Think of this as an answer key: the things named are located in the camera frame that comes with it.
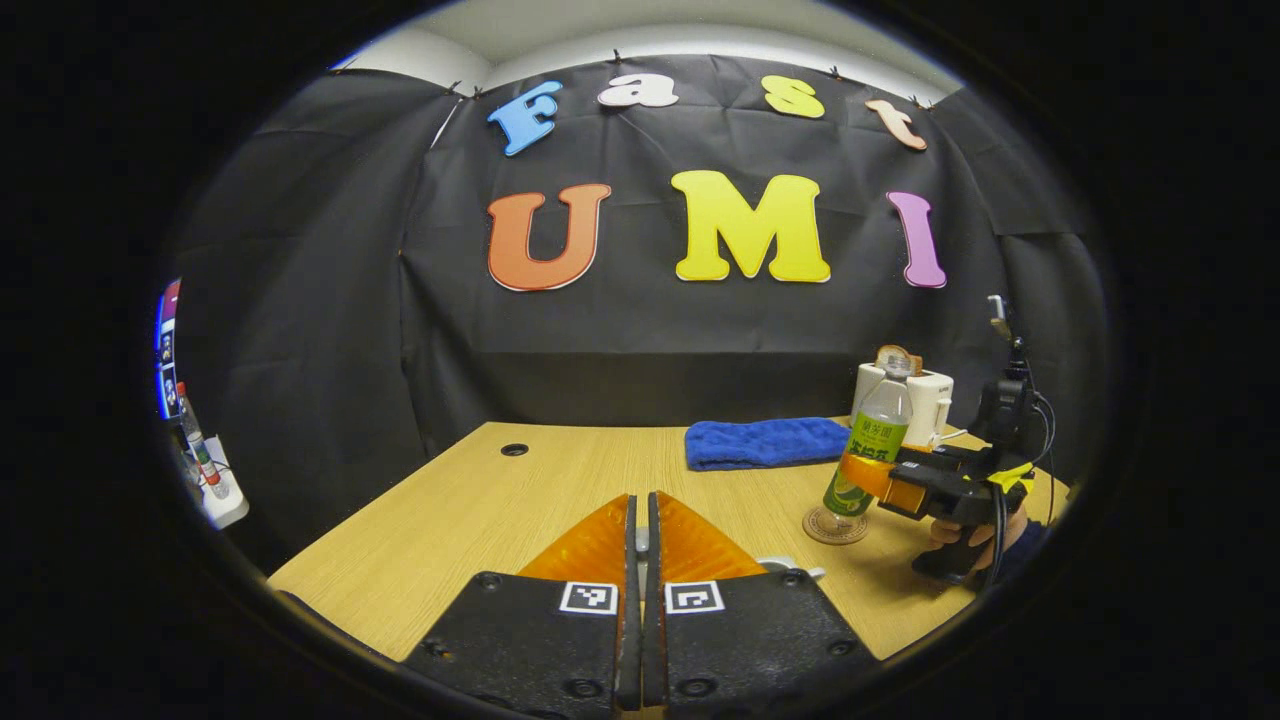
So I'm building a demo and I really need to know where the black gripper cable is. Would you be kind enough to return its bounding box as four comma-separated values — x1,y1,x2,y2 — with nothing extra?
985,395,1056,591

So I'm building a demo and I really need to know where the white side table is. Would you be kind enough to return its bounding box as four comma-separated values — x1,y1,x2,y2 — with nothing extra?
190,435,251,531

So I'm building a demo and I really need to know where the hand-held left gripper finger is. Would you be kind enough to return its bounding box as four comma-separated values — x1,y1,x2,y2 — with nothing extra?
643,490,881,720
403,493,643,717

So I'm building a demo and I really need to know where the computer monitor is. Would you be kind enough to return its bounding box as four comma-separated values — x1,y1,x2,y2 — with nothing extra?
153,278,184,421

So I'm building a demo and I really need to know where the white toaster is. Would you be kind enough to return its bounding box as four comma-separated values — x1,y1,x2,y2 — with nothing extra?
852,362,954,448

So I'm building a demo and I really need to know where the red cap plastic bottle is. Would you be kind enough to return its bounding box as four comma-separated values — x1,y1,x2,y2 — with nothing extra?
178,382,229,498

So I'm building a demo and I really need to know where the blue towel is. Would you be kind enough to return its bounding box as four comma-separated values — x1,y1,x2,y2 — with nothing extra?
685,417,853,472

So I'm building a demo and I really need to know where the round brown coaster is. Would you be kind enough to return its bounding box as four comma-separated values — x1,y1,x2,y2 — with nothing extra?
802,505,871,546

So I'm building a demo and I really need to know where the green label water bottle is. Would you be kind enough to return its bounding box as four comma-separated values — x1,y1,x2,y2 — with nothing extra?
822,375,914,519

